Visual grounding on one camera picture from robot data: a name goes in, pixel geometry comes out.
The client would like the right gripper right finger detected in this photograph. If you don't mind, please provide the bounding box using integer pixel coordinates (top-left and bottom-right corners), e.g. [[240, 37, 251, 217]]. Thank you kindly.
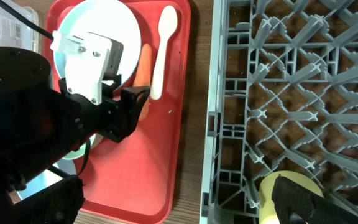
[[272, 176, 358, 224]]

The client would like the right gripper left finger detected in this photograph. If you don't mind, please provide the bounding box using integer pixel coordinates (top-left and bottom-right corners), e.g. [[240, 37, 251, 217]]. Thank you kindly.
[[9, 175, 85, 224]]

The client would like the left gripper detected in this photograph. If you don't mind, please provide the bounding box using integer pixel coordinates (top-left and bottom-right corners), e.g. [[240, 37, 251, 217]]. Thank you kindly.
[[58, 76, 150, 142]]

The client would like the orange carrot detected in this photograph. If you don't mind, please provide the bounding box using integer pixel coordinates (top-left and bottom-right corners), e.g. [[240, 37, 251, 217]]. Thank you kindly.
[[131, 42, 154, 121]]

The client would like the yellow plastic cup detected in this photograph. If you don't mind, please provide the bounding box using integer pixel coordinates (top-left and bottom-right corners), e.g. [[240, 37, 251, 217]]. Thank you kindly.
[[259, 170, 323, 224]]

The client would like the light blue bowl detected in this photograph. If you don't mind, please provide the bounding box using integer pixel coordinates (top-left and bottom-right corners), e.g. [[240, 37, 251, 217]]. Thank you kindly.
[[17, 159, 76, 200]]

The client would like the green bowl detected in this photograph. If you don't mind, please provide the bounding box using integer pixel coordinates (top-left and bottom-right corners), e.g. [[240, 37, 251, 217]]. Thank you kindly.
[[63, 134, 103, 160]]

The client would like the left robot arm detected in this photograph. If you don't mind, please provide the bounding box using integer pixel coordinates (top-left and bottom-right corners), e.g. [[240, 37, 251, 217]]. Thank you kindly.
[[0, 47, 150, 193]]

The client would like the grey dishwasher rack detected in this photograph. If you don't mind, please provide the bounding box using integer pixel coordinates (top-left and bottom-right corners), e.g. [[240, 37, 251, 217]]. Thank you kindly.
[[200, 0, 358, 223]]

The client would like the red serving tray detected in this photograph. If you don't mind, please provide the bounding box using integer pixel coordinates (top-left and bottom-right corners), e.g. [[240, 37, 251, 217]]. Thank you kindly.
[[42, 0, 192, 224]]

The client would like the large light blue plate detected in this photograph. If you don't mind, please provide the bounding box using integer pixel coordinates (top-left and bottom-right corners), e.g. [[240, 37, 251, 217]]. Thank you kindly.
[[57, 0, 141, 85]]

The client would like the white plastic spoon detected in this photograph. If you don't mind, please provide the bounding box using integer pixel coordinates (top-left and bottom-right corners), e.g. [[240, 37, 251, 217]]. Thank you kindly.
[[150, 6, 178, 100]]

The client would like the clear plastic bin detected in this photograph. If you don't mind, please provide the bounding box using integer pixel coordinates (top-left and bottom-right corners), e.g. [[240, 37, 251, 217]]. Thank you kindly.
[[0, 7, 39, 52]]

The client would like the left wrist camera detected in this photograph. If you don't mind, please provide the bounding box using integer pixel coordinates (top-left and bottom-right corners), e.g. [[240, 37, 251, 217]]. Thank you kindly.
[[50, 31, 124, 105]]

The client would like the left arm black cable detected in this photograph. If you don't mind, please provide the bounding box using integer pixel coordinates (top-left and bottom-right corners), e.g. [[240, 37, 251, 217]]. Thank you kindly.
[[0, 0, 55, 41]]

